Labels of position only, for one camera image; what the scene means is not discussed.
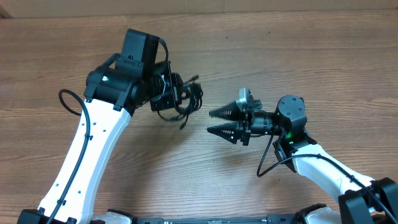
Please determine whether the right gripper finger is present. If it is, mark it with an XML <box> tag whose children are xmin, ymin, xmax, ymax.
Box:
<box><xmin>209</xmin><ymin>101</ymin><xmax>246</xmax><ymax>121</ymax></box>
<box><xmin>207</xmin><ymin>122</ymin><xmax>244</xmax><ymax>144</ymax></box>

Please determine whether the thick black USB cable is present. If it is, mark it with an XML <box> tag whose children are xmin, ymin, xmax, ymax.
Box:
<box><xmin>157</xmin><ymin>74</ymin><xmax>205</xmax><ymax>131</ymax></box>

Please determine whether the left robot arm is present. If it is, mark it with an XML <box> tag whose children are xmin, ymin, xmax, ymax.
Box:
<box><xmin>18</xmin><ymin>29</ymin><xmax>183</xmax><ymax>224</ymax></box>

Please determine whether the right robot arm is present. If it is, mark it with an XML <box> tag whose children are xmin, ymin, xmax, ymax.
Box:
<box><xmin>207</xmin><ymin>95</ymin><xmax>397</xmax><ymax>223</ymax></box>

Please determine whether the cardboard backdrop panel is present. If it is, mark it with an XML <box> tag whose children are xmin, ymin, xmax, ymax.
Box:
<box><xmin>1</xmin><ymin>0</ymin><xmax>397</xmax><ymax>19</ymax></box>

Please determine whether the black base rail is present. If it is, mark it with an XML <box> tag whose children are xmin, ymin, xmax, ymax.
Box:
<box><xmin>132</xmin><ymin>214</ymin><xmax>305</xmax><ymax>224</ymax></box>

